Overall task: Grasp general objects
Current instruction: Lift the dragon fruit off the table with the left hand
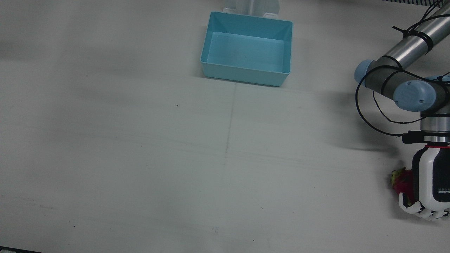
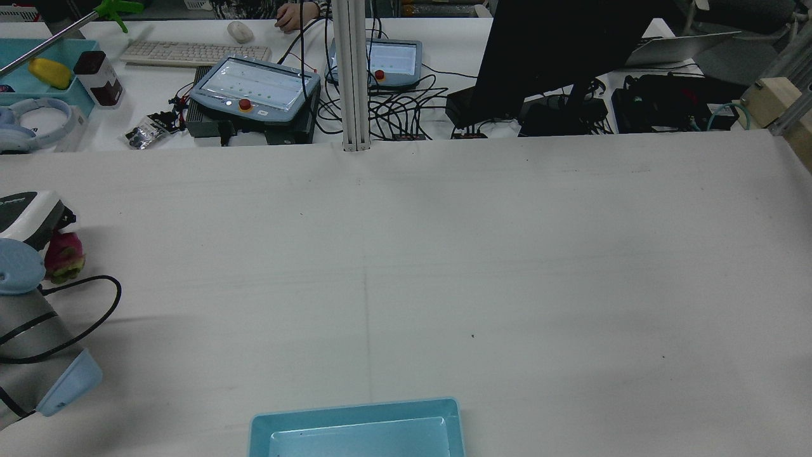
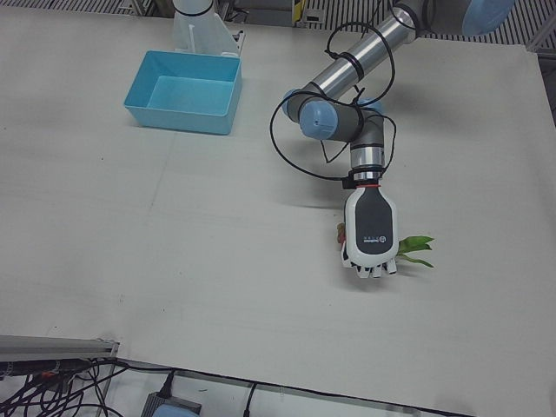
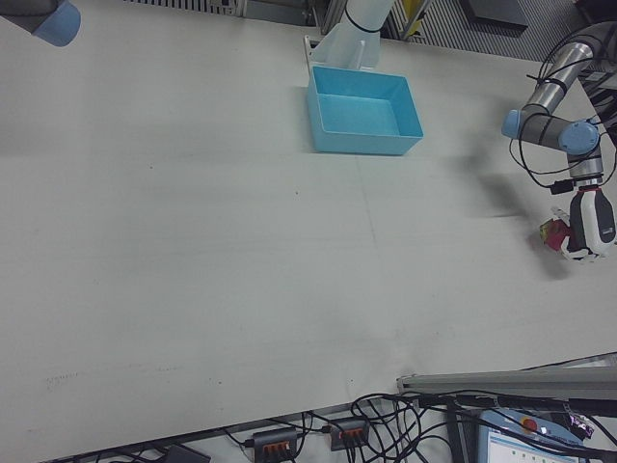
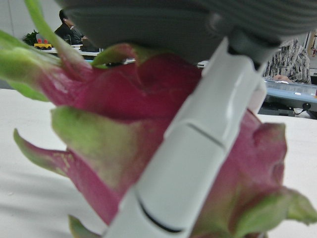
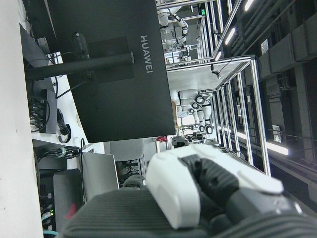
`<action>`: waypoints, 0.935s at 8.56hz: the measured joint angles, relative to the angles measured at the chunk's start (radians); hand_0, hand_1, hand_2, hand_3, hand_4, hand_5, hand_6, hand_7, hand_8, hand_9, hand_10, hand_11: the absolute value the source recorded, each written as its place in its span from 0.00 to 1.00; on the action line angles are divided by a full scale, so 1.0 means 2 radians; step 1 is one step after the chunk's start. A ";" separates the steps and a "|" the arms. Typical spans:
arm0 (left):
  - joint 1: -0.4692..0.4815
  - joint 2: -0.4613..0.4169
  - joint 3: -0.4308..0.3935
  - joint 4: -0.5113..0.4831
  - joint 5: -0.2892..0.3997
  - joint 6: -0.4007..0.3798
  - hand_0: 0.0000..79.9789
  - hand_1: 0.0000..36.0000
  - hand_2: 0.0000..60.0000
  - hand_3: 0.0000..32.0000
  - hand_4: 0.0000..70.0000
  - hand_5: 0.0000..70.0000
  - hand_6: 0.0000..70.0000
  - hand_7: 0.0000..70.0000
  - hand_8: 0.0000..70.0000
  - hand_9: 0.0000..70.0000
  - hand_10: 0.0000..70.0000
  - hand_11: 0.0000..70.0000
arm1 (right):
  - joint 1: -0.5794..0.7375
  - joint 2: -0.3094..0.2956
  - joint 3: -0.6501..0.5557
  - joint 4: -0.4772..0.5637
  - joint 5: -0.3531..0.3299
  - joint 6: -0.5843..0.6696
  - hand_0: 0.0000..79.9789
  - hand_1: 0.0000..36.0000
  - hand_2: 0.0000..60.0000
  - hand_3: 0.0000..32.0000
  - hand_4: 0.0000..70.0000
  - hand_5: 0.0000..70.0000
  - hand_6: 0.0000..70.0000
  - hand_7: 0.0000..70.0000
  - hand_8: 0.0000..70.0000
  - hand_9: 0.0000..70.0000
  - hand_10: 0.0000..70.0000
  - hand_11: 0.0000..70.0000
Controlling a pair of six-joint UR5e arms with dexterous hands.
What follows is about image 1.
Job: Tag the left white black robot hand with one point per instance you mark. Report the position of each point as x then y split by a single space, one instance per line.
430 175

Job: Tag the pink dragon fruit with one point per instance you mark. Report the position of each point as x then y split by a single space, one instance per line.
403 181

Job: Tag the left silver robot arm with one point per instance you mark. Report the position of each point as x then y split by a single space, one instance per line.
407 79

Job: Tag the light blue plastic bin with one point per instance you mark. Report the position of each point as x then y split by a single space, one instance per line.
246 52

